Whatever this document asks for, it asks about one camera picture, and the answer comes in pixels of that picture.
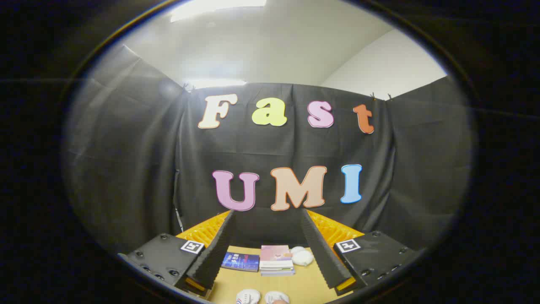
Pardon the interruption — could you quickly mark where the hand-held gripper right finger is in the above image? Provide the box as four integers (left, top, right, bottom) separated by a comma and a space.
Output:
300, 209, 423, 297

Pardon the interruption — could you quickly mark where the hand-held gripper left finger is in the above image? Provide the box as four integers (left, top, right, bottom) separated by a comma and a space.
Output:
117, 209, 237, 301

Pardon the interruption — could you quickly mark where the white sneaker shoe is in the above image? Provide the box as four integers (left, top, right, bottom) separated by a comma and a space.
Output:
265, 290, 290, 304
236, 288, 262, 304

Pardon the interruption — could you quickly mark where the white soft round object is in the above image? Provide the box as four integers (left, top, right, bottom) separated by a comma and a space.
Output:
290, 246, 314, 267

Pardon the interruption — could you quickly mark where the blue cover book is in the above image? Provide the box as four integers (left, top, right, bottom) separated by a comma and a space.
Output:
221, 252, 260, 272

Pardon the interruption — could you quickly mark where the pink cover book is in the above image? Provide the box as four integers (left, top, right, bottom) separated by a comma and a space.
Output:
260, 245, 293, 263

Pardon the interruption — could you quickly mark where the white book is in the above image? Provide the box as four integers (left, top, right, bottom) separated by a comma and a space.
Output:
259, 261, 294, 271

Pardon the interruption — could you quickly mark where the black backdrop cloth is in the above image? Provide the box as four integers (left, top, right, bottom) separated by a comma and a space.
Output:
63, 44, 473, 258

